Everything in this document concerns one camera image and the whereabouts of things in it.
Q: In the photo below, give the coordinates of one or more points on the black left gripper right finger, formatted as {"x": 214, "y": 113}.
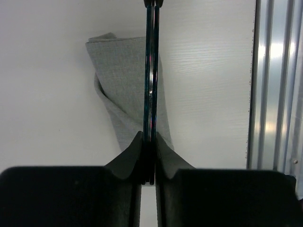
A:
{"x": 169, "y": 190}

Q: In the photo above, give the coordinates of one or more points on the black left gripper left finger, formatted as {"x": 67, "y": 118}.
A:
{"x": 122, "y": 190}

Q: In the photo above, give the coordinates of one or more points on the grey cloth napkin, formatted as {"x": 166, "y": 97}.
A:
{"x": 119, "y": 65}

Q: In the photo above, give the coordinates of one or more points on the fork with green handle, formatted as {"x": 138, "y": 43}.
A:
{"x": 150, "y": 88}

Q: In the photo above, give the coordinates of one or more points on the aluminium front rail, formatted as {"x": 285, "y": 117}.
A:
{"x": 275, "y": 140}

